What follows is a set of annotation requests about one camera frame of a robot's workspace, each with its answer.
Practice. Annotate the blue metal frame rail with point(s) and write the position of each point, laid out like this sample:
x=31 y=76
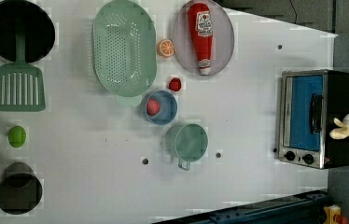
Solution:
x=303 y=208

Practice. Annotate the green slotted spatula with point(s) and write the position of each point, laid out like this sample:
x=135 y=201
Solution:
x=21 y=84

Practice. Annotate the silver black toaster oven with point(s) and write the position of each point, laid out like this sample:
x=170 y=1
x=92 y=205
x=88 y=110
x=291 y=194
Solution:
x=310 y=101

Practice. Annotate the pink plush fruit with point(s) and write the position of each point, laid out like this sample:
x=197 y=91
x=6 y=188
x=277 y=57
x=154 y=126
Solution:
x=153 y=107

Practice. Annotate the plush red strawberry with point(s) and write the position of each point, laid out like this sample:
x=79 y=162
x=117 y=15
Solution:
x=175 y=84

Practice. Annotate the green perforated colander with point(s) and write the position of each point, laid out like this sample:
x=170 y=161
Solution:
x=124 y=57

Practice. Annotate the plush red ketchup bottle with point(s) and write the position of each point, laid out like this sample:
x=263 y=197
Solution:
x=201 y=32

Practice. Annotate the green plush lime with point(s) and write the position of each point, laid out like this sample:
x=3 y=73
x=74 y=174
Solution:
x=16 y=136

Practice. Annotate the black round pan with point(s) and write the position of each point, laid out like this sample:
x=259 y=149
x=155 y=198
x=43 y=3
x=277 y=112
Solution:
x=38 y=27

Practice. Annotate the yellow red emergency button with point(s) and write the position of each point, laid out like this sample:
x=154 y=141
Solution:
x=334 y=215

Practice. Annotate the plush orange slice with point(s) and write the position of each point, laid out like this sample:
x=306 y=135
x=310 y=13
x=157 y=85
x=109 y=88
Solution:
x=165 y=48

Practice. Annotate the black cylindrical cup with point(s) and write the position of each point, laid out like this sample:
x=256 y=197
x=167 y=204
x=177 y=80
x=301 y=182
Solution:
x=20 y=189

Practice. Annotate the blue small bowl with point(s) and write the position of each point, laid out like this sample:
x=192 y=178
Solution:
x=168 y=107

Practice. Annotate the grey round plate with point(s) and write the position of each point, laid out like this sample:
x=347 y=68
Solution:
x=223 y=38

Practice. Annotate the green mug with handle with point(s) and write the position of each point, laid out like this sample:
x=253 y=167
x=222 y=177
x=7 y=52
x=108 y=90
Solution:
x=187 y=142

